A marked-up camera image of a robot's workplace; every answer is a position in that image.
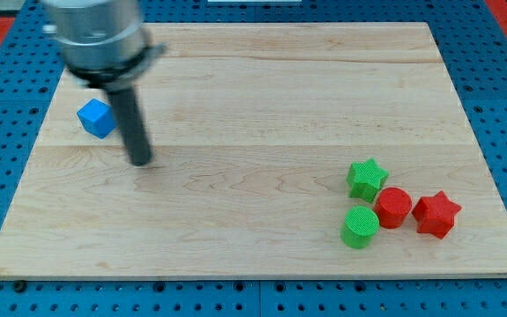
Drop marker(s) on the blue cube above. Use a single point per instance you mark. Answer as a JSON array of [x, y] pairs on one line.
[[96, 118]]

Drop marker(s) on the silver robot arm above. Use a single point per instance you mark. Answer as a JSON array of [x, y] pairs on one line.
[[102, 42]]

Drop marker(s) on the green star block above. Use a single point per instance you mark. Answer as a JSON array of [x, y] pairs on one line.
[[366, 179]]

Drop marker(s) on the red star block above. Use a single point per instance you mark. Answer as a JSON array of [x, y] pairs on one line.
[[435, 214]]

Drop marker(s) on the wooden board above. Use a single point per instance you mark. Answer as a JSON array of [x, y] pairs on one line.
[[254, 127]]

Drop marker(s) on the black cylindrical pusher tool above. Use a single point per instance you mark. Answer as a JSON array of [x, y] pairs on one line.
[[129, 122]]

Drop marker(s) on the green cylinder block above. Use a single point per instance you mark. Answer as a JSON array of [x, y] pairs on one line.
[[359, 227]]

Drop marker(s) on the red cylinder block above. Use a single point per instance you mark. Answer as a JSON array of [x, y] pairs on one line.
[[392, 207]]

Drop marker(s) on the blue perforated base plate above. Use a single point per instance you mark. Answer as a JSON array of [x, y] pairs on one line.
[[474, 48]]

